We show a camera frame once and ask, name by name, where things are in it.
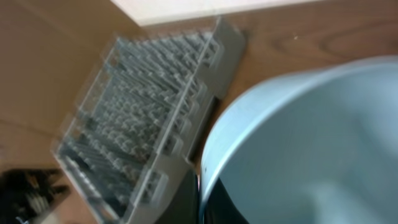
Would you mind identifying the brown cardboard box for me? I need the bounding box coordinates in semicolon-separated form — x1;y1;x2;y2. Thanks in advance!
1;0;141;171

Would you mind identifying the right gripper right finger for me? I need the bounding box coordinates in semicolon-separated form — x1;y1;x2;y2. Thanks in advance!
203;179;248;224

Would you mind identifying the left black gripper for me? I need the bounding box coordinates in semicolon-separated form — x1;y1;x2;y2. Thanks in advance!
1;169;70;223

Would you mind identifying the light blue bowl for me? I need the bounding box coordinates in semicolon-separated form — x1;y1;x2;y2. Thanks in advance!
199;55;397;223

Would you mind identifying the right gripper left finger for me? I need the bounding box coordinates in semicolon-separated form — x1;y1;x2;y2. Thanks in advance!
155;170;199;224

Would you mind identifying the grey plastic dishwasher rack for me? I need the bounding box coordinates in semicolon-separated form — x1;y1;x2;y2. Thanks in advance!
54;19;246;223

